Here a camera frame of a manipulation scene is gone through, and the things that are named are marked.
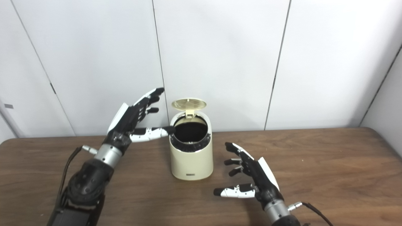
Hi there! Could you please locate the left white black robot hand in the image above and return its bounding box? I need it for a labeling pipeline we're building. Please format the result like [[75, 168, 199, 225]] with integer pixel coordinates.
[[104, 87, 176, 154]]

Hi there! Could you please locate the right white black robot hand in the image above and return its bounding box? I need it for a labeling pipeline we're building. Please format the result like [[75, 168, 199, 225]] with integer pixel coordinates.
[[214, 142, 285, 209]]

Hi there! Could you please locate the round cream bin lid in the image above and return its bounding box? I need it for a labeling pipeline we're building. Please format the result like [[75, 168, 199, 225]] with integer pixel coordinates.
[[171, 98, 207, 118]]

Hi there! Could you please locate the cream-colored bin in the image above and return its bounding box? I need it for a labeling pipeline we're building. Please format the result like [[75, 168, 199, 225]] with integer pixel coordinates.
[[169, 113, 214, 181]]

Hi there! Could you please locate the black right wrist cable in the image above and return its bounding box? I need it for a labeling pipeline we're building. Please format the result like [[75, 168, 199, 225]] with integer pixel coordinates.
[[288, 202, 333, 226]]

